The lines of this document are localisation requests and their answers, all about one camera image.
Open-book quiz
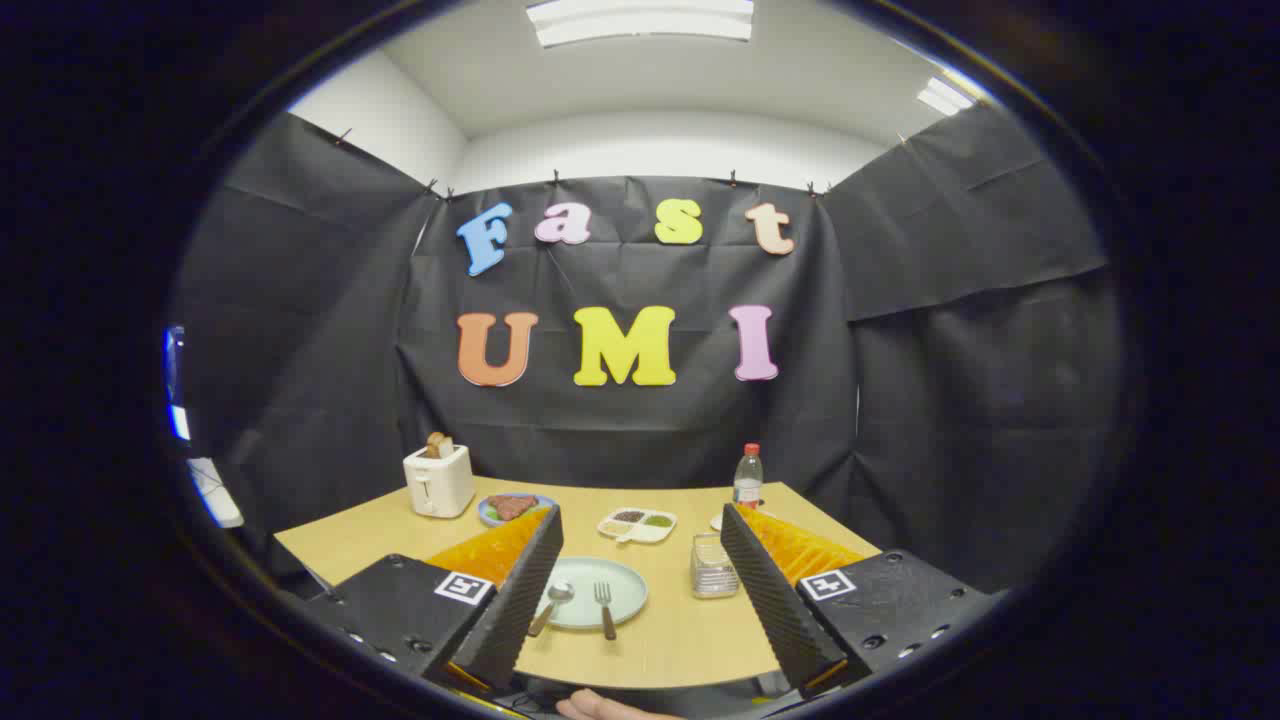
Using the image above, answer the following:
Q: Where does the white panel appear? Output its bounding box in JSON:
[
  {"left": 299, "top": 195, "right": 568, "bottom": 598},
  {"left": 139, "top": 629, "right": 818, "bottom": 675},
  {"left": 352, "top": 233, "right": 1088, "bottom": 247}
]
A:
[{"left": 187, "top": 457, "right": 244, "bottom": 529}]

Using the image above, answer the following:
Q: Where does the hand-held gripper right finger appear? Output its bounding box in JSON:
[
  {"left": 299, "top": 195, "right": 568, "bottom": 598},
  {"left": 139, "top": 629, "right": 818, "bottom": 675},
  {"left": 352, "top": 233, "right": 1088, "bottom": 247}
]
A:
[{"left": 720, "top": 502, "right": 1001, "bottom": 699}]

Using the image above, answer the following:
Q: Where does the small ceiling light panel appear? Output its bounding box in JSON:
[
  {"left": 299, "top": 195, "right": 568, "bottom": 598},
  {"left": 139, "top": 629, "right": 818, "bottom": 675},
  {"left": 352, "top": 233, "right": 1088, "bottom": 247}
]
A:
[{"left": 916, "top": 77, "right": 976, "bottom": 117}]

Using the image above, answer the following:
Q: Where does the black backdrop cloth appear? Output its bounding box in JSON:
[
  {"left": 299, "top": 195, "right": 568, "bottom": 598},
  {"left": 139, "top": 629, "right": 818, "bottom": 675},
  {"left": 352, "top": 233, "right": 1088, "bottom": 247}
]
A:
[{"left": 175, "top": 105, "right": 1126, "bottom": 601}]

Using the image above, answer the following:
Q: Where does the blue plate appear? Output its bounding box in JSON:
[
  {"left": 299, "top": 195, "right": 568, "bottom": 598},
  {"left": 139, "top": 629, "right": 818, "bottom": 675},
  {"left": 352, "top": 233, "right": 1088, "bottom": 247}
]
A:
[{"left": 477, "top": 493, "right": 558, "bottom": 528}]

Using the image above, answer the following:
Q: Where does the large ceiling light panel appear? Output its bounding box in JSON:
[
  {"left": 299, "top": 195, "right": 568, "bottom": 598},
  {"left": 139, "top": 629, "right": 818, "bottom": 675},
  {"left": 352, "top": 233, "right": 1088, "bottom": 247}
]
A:
[{"left": 526, "top": 0, "right": 755, "bottom": 49}]

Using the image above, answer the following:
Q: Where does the clear water bottle red cap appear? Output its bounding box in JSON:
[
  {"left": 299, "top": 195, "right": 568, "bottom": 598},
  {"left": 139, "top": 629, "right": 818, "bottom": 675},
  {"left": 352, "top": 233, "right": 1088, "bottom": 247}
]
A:
[{"left": 733, "top": 443, "right": 764, "bottom": 511}]

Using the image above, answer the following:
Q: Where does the cream toaster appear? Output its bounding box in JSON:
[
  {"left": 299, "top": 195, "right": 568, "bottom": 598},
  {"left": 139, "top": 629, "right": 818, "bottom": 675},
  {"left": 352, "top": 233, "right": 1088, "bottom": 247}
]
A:
[{"left": 403, "top": 443, "right": 477, "bottom": 519}]

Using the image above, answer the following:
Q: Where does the metal wire basket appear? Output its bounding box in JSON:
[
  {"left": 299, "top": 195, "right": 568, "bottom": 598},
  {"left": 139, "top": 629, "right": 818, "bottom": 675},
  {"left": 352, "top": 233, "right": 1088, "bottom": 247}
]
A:
[{"left": 690, "top": 532, "right": 741, "bottom": 600}]

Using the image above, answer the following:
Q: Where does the metal spoon wooden handle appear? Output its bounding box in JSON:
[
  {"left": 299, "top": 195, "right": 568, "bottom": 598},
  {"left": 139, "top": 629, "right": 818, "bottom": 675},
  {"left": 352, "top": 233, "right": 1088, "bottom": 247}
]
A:
[{"left": 527, "top": 581, "right": 576, "bottom": 638}]

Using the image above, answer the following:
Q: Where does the white divided dish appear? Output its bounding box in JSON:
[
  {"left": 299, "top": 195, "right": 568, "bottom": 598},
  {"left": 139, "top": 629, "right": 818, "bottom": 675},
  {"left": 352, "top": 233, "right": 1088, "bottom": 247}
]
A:
[{"left": 598, "top": 507, "right": 678, "bottom": 545}]

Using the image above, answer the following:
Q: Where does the pale green plate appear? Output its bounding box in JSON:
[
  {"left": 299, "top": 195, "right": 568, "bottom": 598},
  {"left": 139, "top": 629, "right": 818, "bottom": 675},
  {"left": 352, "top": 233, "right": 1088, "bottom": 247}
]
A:
[{"left": 535, "top": 557, "right": 649, "bottom": 630}]

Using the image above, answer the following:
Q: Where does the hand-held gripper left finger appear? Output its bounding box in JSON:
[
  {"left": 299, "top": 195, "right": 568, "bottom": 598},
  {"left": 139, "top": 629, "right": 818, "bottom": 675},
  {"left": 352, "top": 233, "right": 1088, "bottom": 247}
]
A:
[{"left": 305, "top": 503, "right": 566, "bottom": 693}]

